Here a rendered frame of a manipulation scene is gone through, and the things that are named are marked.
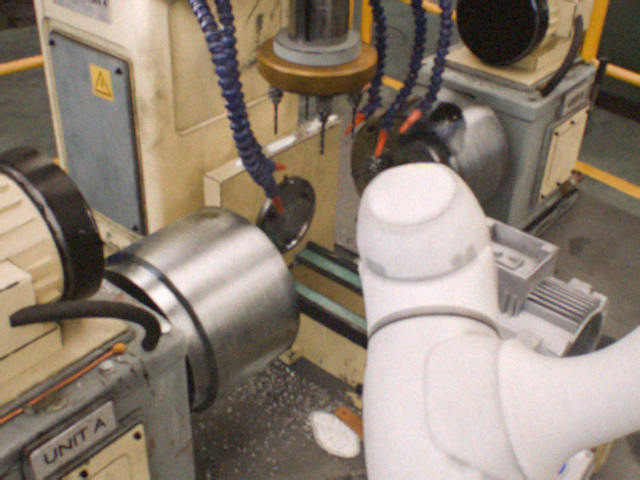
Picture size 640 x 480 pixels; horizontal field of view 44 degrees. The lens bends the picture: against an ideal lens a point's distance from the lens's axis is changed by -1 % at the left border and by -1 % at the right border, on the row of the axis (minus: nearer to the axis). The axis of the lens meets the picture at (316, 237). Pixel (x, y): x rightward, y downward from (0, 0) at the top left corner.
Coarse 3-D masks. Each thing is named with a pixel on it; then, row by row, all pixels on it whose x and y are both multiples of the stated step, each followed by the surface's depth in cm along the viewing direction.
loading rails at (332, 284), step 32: (320, 256) 147; (320, 288) 147; (352, 288) 141; (320, 320) 134; (352, 320) 132; (288, 352) 140; (320, 352) 138; (352, 352) 132; (352, 384) 135; (608, 448) 121
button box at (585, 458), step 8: (576, 456) 89; (584, 456) 89; (592, 456) 89; (568, 464) 89; (576, 464) 89; (584, 464) 89; (592, 464) 90; (568, 472) 89; (576, 472) 89; (584, 472) 88
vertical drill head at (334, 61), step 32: (288, 0) 114; (320, 0) 111; (288, 32) 117; (320, 32) 113; (352, 32) 120; (288, 64) 114; (320, 64) 114; (352, 64) 115; (320, 96) 115; (352, 96) 122; (352, 128) 126
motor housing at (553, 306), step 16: (544, 288) 110; (560, 288) 111; (576, 288) 111; (528, 304) 108; (544, 304) 108; (560, 304) 107; (576, 304) 108; (592, 304) 107; (512, 320) 109; (528, 320) 108; (544, 320) 108; (560, 320) 106; (576, 320) 105; (592, 320) 116; (512, 336) 108; (544, 336) 107; (576, 336) 106; (592, 336) 117; (544, 352) 106; (576, 352) 119; (592, 352) 118
